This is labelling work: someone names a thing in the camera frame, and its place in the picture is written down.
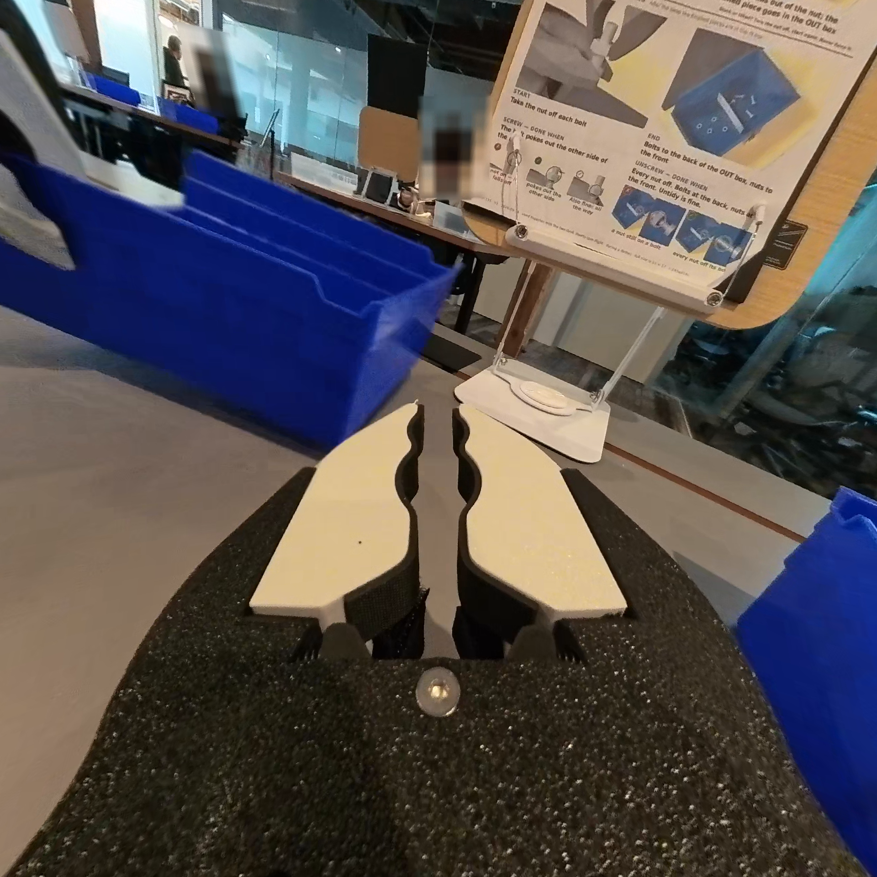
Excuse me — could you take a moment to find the instruction sheet on white stand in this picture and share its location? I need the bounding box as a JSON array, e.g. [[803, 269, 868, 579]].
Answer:
[[462, 0, 877, 330]]

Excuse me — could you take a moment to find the tan cork board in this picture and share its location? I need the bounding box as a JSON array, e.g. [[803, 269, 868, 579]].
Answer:
[[358, 106, 420, 172]]

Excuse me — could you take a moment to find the blue plastic bin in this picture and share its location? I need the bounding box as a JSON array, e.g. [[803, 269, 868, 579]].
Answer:
[[735, 485, 877, 877], [0, 149, 461, 456]]

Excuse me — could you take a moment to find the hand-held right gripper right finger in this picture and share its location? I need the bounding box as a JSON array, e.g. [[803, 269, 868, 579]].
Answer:
[[452, 403, 629, 659]]

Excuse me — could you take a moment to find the black monitor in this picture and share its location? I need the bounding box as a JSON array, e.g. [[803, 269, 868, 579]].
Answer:
[[366, 33, 429, 111]]

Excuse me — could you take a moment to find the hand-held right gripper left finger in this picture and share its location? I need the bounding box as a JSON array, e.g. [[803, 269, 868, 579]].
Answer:
[[248, 402, 429, 659]]

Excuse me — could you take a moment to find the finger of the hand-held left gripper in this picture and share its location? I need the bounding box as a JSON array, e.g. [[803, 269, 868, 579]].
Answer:
[[82, 154, 187, 208]]

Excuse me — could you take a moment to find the printed instruction sheet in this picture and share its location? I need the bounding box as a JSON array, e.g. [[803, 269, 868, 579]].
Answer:
[[473, 0, 864, 275]]

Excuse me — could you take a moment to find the dark wooden desk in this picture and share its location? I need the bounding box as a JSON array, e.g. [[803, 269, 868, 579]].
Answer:
[[274, 170, 513, 331]]

